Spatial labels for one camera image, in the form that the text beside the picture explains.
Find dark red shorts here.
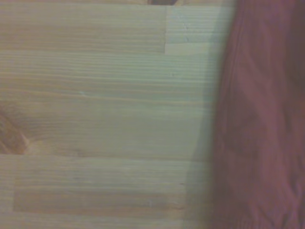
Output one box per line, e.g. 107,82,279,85
206,0,305,229

